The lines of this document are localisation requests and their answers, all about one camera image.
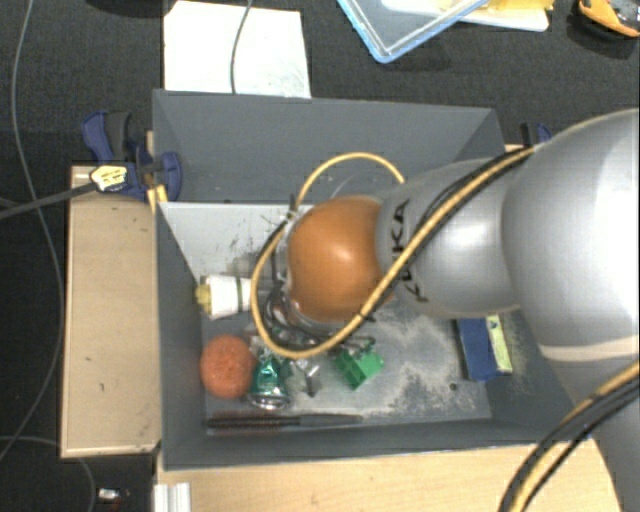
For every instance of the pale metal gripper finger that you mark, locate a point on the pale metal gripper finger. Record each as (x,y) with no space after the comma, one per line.
(313,381)

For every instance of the crushed green metal can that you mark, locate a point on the crushed green metal can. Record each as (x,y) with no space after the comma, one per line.
(267,379)

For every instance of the long dark narrow tool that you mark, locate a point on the long dark narrow tool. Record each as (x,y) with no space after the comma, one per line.
(260,422)

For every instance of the orange rough ball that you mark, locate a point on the orange rough ball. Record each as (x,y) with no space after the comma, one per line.
(226,366)

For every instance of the white bottle with yellow cap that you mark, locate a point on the white bottle with yellow cap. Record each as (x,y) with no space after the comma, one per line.
(225,296)

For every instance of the blue and yellow sponge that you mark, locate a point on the blue and yellow sponge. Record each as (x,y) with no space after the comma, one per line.
(479,350)

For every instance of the grey metal bin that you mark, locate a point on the grey metal bin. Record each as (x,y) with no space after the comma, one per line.
(240,150)

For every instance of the pale wood flat board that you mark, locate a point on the pale wood flat board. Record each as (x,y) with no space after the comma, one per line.
(110,310)

